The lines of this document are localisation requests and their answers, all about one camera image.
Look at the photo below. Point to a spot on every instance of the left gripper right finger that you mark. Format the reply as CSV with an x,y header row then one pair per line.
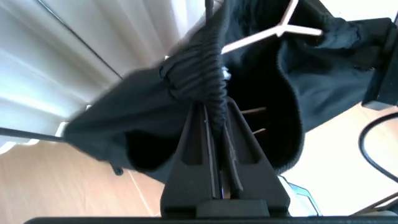
x,y
261,180

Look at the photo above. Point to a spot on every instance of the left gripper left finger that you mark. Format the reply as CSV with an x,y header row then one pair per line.
x,y
174,186

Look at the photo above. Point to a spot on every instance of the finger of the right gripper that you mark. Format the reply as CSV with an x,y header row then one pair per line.
x,y
385,77

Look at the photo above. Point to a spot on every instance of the black garment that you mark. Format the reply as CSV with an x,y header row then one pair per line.
x,y
140,109

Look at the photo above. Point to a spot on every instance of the pink clothes hanger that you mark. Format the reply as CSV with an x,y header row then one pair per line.
x,y
248,41

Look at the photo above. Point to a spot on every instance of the black clothes rack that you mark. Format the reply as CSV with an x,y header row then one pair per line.
x,y
31,134

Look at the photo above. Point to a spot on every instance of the white curtain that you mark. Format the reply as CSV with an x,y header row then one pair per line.
x,y
46,62

